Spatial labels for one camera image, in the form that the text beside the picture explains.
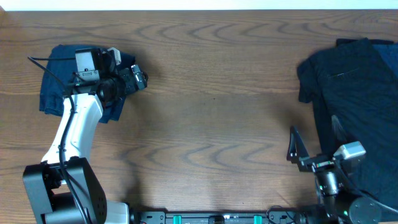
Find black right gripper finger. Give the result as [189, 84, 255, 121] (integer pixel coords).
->
[331, 115, 349, 146]
[287, 126, 309, 164]

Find dark blue shorts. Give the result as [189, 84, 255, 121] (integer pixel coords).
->
[39, 45, 136, 123]

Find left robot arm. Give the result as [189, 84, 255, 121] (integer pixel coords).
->
[22, 65, 148, 223]

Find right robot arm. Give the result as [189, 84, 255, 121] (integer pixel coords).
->
[287, 126, 381, 223]

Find black garment pile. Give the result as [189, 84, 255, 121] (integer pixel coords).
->
[297, 38, 397, 208]

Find blue garment at edge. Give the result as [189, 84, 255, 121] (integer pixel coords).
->
[373, 44, 398, 76]

